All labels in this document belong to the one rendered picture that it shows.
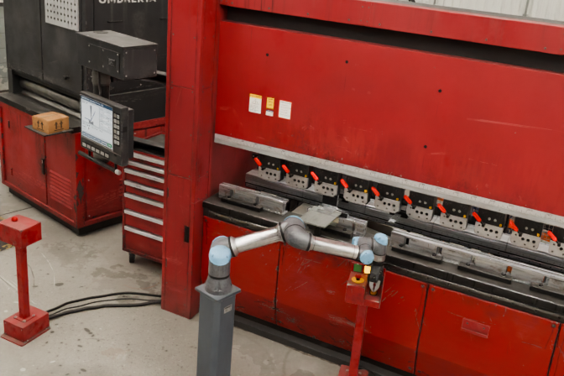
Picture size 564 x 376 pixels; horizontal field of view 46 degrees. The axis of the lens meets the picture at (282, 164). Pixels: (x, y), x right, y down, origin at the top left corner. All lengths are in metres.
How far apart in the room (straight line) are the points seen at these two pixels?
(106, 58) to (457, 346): 2.65
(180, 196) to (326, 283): 1.12
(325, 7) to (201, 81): 0.90
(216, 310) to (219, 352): 0.27
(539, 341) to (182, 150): 2.41
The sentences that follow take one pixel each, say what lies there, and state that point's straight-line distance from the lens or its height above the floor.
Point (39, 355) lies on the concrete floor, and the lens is 4.63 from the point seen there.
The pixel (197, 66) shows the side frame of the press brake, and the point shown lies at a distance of 4.19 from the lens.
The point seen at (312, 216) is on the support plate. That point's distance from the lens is 4.11.
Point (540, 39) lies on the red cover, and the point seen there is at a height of 2.23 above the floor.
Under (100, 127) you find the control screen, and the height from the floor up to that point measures 1.43.
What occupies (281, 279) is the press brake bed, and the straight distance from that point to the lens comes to 4.44.
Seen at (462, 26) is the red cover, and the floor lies 2.23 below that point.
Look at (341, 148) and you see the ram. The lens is 4.07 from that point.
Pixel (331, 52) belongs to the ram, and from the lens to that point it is 3.98.
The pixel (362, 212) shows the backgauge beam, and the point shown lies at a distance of 4.45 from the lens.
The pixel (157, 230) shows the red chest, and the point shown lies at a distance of 5.24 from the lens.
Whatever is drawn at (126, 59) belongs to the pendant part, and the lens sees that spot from 3.94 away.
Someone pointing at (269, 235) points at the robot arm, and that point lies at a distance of 3.69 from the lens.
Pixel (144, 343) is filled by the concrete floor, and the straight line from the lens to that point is 4.66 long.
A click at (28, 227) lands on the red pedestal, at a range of 4.40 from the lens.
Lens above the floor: 2.66
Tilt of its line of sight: 20 degrees down
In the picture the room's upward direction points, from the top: 5 degrees clockwise
